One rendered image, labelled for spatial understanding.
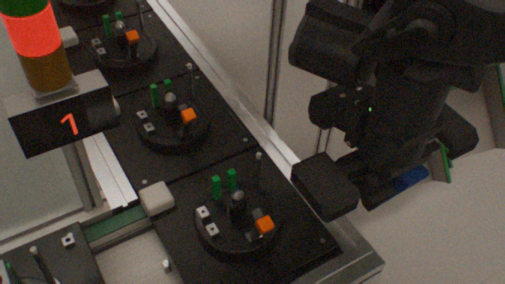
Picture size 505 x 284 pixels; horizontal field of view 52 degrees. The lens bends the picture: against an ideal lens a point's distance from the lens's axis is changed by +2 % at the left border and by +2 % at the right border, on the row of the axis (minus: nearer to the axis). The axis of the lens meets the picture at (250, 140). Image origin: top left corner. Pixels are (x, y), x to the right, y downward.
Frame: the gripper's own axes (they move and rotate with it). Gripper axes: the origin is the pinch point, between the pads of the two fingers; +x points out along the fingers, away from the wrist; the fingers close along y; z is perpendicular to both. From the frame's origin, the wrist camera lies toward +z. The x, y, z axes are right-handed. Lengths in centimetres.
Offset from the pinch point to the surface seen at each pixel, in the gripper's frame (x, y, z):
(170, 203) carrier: 27.3, 13.4, 26.9
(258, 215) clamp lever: 19.1, 5.0, 13.4
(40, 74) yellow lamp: -3.3, 25.1, 29.3
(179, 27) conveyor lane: 30, -10, 73
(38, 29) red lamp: -9.0, 23.8, 29.1
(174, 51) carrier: 28, -4, 64
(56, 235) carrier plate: 28, 31, 31
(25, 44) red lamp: -7.4, 25.5, 29.5
